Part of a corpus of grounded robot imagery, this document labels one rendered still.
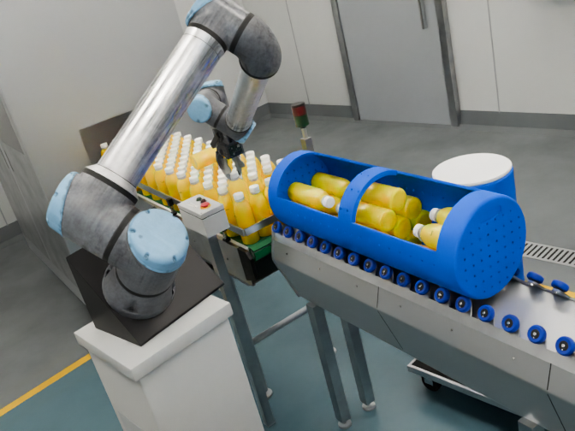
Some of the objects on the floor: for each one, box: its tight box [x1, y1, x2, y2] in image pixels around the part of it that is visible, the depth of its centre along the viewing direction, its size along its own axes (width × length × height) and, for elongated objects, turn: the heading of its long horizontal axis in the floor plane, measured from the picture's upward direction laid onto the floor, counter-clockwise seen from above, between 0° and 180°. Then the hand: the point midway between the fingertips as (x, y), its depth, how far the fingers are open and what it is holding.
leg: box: [306, 302, 352, 429], centre depth 266 cm, size 6×6×63 cm
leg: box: [341, 318, 376, 411], centre depth 272 cm, size 6×6×63 cm
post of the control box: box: [203, 234, 276, 428], centre depth 270 cm, size 4×4×100 cm
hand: (233, 174), depth 249 cm, fingers closed on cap, 4 cm apart
